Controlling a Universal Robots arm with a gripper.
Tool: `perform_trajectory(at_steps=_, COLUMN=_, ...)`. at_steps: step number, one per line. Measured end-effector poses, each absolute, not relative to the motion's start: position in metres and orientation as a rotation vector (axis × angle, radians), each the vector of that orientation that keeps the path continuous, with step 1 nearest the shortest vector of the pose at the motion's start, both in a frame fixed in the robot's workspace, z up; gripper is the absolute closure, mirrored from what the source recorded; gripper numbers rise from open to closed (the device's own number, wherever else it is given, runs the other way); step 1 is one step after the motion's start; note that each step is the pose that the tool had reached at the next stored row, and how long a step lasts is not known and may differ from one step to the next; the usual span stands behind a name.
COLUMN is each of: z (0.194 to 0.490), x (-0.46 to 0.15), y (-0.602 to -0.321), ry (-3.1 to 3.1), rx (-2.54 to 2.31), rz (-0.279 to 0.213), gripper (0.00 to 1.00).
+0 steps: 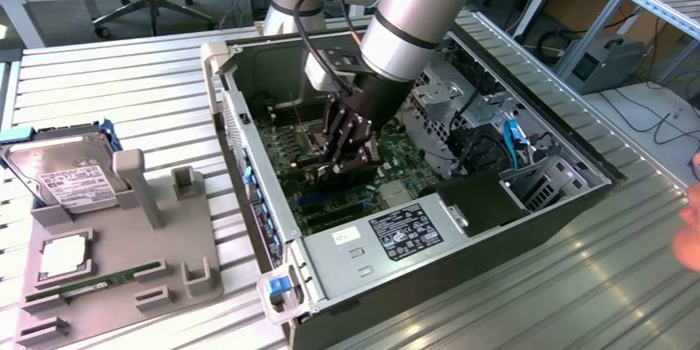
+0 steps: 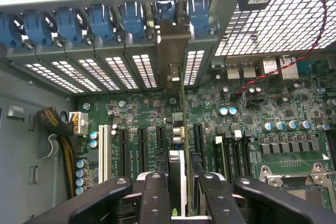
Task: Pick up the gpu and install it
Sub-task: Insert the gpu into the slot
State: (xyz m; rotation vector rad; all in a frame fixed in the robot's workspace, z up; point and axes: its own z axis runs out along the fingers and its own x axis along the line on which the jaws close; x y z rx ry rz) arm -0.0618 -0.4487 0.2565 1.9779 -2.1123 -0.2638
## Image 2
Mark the white expansion slot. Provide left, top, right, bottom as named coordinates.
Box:
left=98, top=123, right=110, bottom=186

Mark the black RAM slot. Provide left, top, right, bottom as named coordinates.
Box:
left=226, top=129, right=236, bottom=178
left=213, top=136, right=228, bottom=180
left=234, top=129, right=244, bottom=178
left=243, top=129, right=255, bottom=179

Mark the yellow black power cable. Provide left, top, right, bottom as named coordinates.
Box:
left=36, top=106, right=79, bottom=201

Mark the short black expansion slot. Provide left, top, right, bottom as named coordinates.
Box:
left=156, top=126, right=166, bottom=153

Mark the open black PC case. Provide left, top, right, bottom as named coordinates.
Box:
left=0, top=0, right=336, bottom=219

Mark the perforated metal slot cover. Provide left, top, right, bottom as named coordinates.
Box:
left=51, top=60, right=103, bottom=93
left=77, top=58, right=121, bottom=91
left=23, top=62, right=85, bottom=95
left=183, top=50, right=206, bottom=86
left=131, top=54, right=158, bottom=89
left=104, top=56, right=140, bottom=90

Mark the green Dell motherboard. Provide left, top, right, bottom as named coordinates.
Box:
left=76, top=58, right=336, bottom=209

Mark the white power connector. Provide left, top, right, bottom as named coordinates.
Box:
left=69, top=112, right=89, bottom=136

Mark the red black twisted wire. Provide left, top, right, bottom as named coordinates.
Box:
left=234, top=0, right=329, bottom=96

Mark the long black expansion slot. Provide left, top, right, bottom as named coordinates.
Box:
left=193, top=123, right=205, bottom=163
left=136, top=127, right=148, bottom=176
left=117, top=127, right=130, bottom=176

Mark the CPU socket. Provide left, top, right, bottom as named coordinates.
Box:
left=258, top=162, right=336, bottom=209

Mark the opened blue slot clip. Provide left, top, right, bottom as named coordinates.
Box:
left=154, top=0, right=176, bottom=22

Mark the white cable clip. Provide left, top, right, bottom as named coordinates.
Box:
left=39, top=133, right=59, bottom=159

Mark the metal port block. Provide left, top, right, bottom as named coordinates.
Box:
left=209, top=55, right=300, bottom=81

